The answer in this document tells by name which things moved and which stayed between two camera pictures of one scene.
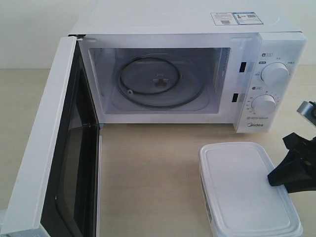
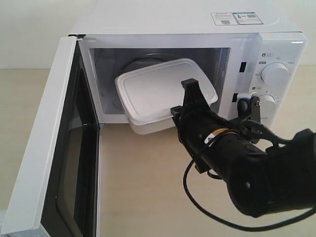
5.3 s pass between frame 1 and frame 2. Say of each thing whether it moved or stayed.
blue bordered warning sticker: stayed
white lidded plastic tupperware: moved
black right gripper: moved
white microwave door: stayed
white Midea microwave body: stayed
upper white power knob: stayed
